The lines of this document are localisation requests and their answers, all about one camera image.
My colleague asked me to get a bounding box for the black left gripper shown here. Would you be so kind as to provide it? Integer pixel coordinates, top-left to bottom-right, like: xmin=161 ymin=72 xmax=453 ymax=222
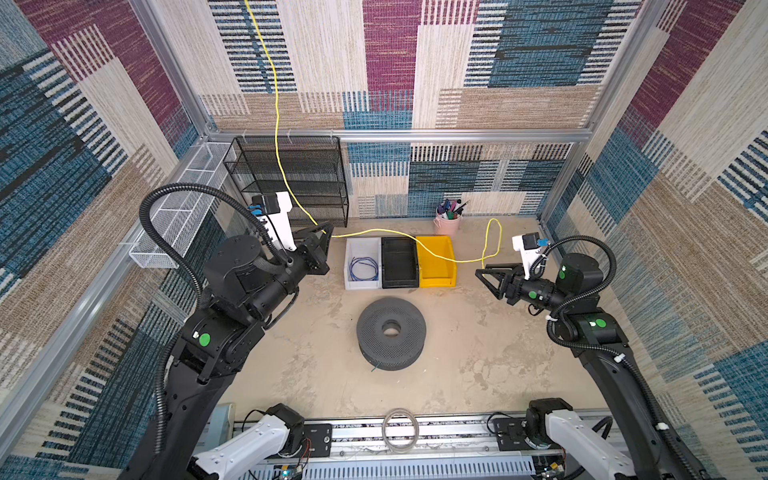
xmin=245 ymin=221 xmax=332 ymax=327

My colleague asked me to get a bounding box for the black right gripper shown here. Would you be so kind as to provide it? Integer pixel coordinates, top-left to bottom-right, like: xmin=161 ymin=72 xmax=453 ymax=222
xmin=474 ymin=261 xmax=570 ymax=314

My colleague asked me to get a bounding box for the yellow cable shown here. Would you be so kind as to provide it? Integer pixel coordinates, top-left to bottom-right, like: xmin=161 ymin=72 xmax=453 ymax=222
xmin=242 ymin=0 xmax=504 ymax=269

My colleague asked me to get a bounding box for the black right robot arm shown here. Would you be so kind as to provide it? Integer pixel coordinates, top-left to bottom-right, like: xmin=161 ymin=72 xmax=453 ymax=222
xmin=475 ymin=233 xmax=710 ymax=479

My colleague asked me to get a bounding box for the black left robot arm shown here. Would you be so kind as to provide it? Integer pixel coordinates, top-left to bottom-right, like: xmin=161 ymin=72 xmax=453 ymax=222
xmin=120 ymin=183 xmax=333 ymax=479

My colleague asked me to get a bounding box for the white plastic bin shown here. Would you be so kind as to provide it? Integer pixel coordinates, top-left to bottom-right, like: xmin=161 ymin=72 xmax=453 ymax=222
xmin=343 ymin=237 xmax=382 ymax=291

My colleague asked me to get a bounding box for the yellow plastic bin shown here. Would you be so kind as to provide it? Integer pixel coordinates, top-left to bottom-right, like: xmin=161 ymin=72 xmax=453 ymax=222
xmin=416 ymin=236 xmax=457 ymax=288

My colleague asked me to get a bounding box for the pink metal pen bucket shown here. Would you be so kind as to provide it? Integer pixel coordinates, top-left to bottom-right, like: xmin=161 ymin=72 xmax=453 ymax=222
xmin=433 ymin=212 xmax=461 ymax=237

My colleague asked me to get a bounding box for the black plastic bin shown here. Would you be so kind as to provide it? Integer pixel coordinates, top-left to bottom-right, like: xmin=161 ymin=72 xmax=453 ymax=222
xmin=381 ymin=236 xmax=419 ymax=289

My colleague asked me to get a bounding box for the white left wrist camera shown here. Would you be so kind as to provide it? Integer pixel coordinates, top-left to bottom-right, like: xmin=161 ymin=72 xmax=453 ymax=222
xmin=248 ymin=191 xmax=296 ymax=251

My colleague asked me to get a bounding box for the black wire mesh shelf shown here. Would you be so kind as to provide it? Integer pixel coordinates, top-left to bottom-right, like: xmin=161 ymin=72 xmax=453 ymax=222
xmin=223 ymin=135 xmax=350 ymax=229

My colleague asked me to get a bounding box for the blue cable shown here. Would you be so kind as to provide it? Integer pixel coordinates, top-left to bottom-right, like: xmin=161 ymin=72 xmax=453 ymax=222
xmin=349 ymin=256 xmax=380 ymax=283

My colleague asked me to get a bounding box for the white wire mesh basket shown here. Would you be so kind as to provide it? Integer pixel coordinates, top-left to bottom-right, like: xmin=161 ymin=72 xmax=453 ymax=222
xmin=129 ymin=142 xmax=229 ymax=269

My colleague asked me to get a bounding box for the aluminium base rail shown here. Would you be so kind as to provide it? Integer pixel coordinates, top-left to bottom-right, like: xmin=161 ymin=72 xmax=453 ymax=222
xmin=227 ymin=410 xmax=649 ymax=480

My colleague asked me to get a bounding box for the clear coiled cable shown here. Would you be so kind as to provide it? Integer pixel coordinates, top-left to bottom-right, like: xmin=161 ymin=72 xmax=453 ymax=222
xmin=381 ymin=408 xmax=422 ymax=454

